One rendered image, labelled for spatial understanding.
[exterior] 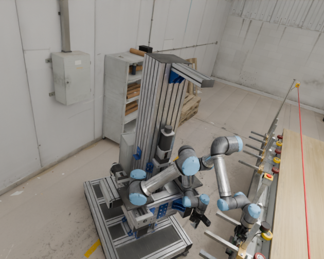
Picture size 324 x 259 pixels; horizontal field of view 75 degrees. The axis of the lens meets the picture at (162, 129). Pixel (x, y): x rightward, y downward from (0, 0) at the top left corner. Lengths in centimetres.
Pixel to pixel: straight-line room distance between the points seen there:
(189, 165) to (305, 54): 792
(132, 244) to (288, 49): 795
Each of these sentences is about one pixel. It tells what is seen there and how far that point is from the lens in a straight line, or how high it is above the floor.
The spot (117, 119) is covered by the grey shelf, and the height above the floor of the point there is 55.
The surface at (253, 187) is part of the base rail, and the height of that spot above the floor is 70.
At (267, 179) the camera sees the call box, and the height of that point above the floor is 121.
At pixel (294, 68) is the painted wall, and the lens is 898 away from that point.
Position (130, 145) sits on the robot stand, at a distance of 191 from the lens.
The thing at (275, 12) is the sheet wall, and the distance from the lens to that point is 894.
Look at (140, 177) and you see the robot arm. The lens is 155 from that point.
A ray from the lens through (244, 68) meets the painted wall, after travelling 910.
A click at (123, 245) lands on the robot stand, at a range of 246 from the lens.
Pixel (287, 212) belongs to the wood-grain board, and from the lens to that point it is 239.
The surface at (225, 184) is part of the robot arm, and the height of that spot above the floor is 142.
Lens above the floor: 233
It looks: 30 degrees down
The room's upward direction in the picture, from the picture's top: 11 degrees clockwise
